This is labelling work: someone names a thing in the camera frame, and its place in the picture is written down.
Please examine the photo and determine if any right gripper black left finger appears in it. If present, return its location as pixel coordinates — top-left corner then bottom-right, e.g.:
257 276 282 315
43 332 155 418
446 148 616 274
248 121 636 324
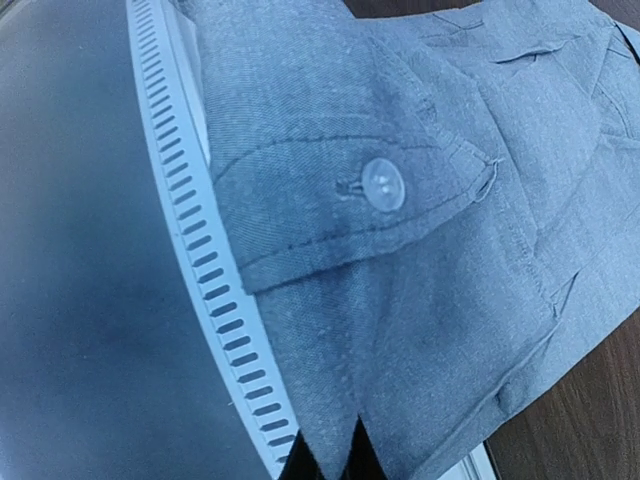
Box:
279 431 324 480

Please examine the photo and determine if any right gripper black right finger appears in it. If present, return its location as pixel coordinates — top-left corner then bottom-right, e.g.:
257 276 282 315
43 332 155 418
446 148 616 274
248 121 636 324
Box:
341 419 387 480

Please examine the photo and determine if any grey long sleeve shirt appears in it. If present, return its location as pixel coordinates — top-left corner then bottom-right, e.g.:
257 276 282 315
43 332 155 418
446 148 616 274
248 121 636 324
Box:
180 1 639 479

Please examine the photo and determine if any front aluminium rail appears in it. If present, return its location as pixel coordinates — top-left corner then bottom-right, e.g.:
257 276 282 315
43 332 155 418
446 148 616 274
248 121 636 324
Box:
126 1 298 479

